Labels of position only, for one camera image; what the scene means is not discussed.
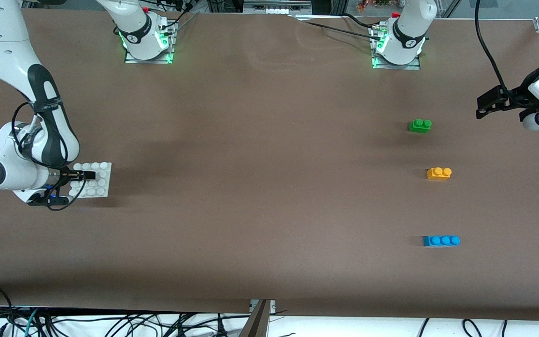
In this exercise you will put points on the green two-stud block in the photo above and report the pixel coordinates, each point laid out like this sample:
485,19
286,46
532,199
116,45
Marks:
419,126

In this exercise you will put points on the blue three-stud block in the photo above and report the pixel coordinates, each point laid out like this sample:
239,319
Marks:
440,241

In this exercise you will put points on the dark metal beam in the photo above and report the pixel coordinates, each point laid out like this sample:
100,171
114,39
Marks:
255,325

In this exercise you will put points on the orange red clutter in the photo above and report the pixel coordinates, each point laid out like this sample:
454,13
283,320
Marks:
365,5

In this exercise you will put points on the silver table edge bracket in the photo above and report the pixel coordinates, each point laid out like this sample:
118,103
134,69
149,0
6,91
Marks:
272,306

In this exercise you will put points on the white studded base plate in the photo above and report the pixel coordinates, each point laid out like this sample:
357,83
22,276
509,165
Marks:
103,187

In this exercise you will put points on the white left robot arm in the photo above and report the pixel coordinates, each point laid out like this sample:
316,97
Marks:
405,32

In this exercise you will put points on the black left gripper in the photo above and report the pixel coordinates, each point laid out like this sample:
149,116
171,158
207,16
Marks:
515,99

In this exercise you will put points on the grey metal rack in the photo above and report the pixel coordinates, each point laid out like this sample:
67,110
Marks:
274,8

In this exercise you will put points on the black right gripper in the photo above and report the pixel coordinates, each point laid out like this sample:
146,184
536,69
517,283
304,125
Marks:
68,175

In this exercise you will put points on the yellow two-stud block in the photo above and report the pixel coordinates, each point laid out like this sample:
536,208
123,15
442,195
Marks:
438,175

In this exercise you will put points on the brown table cover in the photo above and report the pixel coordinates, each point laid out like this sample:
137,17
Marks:
251,117

